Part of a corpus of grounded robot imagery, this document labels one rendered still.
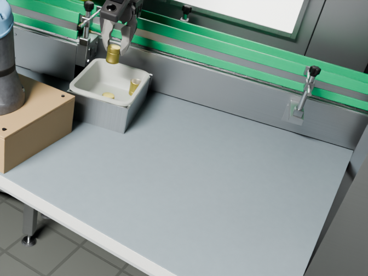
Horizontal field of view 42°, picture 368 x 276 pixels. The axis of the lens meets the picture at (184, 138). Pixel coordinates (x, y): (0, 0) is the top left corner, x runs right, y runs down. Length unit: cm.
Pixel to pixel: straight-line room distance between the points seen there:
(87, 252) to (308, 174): 99
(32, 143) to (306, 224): 67
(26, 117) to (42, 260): 92
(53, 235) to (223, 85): 97
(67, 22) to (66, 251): 93
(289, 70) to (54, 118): 69
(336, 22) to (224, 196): 72
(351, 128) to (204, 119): 44
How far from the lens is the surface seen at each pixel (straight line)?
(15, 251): 199
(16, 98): 116
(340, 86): 149
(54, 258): 197
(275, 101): 149
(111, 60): 133
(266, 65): 146
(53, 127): 121
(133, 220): 105
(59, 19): 147
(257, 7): 158
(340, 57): 167
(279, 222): 117
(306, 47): 165
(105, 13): 121
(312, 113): 151
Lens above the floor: 147
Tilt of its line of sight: 32 degrees down
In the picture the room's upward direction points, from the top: 15 degrees clockwise
